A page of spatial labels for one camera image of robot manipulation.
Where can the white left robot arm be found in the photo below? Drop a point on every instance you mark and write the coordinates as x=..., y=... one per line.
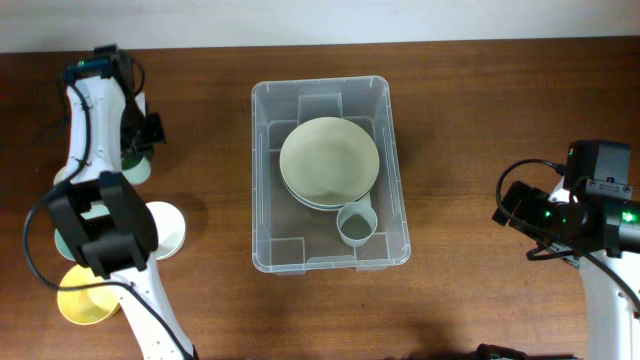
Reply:
x=104, y=222

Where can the mint green small bowl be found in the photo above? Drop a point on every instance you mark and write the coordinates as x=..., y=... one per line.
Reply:
x=62, y=247

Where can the yellow small bowl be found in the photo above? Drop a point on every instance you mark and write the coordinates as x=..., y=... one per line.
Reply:
x=88, y=306

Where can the large cream bowl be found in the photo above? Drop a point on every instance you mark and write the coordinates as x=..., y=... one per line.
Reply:
x=329, y=154

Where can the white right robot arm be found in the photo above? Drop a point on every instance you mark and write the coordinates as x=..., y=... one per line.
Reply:
x=610, y=276

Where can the clear plastic storage bin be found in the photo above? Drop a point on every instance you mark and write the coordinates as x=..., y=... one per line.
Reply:
x=291, y=238

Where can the white plastic cup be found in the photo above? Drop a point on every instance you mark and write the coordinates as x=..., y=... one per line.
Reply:
x=60, y=175

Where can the mint green plastic cup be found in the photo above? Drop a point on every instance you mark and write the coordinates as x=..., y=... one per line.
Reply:
x=136, y=171

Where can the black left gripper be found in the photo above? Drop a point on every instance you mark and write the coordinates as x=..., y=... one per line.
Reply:
x=145, y=147

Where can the white small bowl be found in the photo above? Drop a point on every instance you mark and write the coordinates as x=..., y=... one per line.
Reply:
x=171, y=228

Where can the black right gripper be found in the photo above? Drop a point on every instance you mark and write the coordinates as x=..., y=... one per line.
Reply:
x=533, y=200

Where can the grey plastic cup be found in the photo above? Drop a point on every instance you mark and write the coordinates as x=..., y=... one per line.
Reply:
x=356, y=223

